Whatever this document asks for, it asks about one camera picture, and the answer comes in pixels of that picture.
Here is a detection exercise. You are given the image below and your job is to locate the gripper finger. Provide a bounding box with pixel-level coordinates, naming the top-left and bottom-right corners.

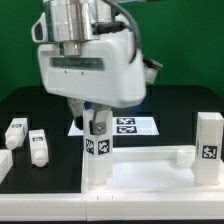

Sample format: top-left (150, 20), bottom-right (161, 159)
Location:
top-left (89, 104), bottom-right (110, 135)
top-left (67, 98), bottom-right (85, 130)

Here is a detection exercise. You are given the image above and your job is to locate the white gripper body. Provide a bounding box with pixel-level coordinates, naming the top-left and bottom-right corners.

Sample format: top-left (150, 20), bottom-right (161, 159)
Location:
top-left (30, 13), bottom-right (158, 109)

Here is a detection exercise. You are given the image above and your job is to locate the white desk top tray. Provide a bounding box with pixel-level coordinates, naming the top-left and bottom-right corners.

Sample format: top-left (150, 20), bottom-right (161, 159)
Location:
top-left (81, 145), bottom-right (224, 193)

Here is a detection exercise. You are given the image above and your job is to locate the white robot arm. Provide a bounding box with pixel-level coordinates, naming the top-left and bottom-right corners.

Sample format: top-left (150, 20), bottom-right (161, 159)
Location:
top-left (32, 0), bottom-right (162, 135)

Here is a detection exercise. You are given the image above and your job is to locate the white marker plate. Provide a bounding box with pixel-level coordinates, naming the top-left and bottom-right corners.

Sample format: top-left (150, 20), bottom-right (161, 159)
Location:
top-left (67, 116), bottom-right (160, 137)

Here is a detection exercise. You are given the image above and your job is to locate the white left corner block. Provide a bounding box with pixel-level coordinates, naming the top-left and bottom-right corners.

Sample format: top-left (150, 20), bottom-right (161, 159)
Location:
top-left (0, 149), bottom-right (13, 184)

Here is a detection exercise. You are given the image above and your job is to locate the white front rail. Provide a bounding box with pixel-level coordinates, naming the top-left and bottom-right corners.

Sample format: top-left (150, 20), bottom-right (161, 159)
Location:
top-left (0, 192), bottom-right (224, 221)

